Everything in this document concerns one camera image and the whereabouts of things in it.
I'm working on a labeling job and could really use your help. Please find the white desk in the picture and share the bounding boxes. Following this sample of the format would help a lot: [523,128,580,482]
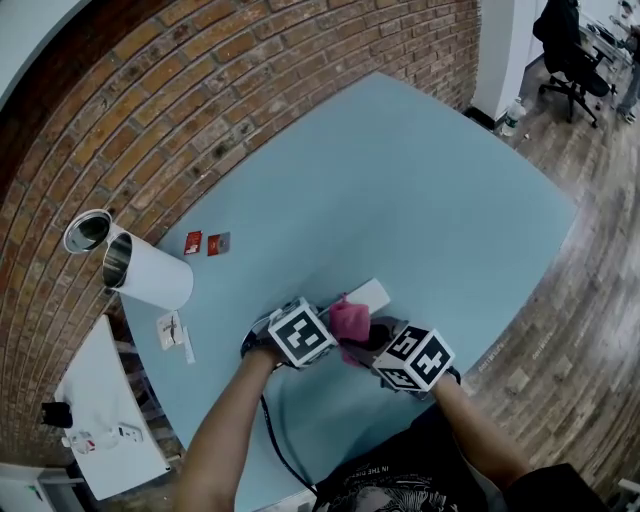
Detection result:
[579,19,636,66]

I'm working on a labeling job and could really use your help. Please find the clear plastic bottle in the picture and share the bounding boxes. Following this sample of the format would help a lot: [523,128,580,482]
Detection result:
[500,97,527,138]

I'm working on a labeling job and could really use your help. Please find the person's left forearm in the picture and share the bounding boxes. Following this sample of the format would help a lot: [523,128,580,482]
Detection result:
[170,345,284,512]

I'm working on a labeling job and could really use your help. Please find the white power strip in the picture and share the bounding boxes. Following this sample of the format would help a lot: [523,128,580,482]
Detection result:
[115,422,145,444]

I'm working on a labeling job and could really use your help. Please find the black small device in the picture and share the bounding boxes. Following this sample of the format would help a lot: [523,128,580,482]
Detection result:
[40,400,74,429]

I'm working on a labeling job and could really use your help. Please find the clear plastic wrapper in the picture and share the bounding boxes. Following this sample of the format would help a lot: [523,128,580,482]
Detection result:
[62,427,119,455]

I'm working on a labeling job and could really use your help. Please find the white side table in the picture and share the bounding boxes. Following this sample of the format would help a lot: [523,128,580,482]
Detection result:
[52,314,172,502]

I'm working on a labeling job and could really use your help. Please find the person's right forearm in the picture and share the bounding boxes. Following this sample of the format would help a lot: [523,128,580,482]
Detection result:
[429,373,532,495]

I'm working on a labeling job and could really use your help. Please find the black cable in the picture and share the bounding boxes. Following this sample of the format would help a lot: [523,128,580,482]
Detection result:
[258,392,318,496]

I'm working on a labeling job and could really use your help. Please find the black office chair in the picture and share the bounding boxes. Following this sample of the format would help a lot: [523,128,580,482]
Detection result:
[531,0,612,129]

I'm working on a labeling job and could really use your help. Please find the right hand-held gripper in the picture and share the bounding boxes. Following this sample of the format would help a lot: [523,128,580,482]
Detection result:
[370,315,462,401]

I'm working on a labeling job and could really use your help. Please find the pink cloth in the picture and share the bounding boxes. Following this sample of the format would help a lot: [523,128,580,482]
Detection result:
[327,292,373,365]

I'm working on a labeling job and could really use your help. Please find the white paper card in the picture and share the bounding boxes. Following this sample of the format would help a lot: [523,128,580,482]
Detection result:
[156,310,184,351]

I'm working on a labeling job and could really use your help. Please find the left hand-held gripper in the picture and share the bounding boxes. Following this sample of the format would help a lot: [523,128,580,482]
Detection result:
[240,296,339,371]

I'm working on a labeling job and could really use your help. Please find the white cylindrical bin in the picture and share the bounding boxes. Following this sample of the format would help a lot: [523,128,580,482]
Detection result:
[101,231,195,311]

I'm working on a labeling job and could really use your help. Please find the round metal bin lid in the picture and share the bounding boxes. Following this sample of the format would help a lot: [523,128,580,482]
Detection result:
[63,208,113,255]

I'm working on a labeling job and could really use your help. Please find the person's black printed shirt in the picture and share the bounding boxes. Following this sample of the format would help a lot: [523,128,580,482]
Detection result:
[312,405,609,512]

